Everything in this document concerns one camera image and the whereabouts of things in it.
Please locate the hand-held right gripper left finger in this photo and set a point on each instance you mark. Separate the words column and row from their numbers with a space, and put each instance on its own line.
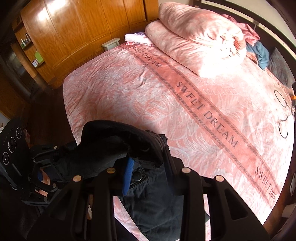
column 128, row 178

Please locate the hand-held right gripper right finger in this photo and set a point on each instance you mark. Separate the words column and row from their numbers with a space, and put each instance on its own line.
column 177, row 178

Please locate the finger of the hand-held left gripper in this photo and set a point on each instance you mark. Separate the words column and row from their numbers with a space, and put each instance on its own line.
column 38, row 193
column 45, row 150

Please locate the black quilted pants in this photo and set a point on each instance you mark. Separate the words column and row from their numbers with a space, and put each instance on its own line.
column 150, row 208

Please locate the dark cabinet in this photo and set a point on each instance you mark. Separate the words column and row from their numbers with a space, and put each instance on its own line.
column 16, row 71

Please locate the bed with pink printed blanket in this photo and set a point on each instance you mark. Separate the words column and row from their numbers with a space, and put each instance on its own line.
column 161, row 97

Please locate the green box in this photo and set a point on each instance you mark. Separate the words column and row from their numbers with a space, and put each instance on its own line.
column 38, row 56

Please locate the wooden shelf unit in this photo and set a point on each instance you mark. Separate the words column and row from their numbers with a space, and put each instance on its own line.
column 25, row 49

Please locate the wooden wardrobe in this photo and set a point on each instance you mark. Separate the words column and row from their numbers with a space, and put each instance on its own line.
column 81, row 30

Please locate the small white stool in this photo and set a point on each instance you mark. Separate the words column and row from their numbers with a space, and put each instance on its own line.
column 110, row 43

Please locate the folded pink towel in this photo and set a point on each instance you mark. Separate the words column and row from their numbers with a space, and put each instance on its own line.
column 138, row 39

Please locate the small orange object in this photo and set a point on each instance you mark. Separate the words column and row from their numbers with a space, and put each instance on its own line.
column 293, row 97

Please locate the folded pink quilt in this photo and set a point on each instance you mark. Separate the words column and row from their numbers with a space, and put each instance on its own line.
column 196, row 34

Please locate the blue cloth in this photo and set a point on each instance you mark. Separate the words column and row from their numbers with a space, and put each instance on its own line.
column 259, row 54

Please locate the grey pillow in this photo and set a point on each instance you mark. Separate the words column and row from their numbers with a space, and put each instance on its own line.
column 281, row 67

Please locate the pink red cloth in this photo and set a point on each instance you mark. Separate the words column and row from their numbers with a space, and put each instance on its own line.
column 248, row 30

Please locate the dark wooden headboard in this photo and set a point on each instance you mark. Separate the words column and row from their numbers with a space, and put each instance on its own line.
column 278, row 44

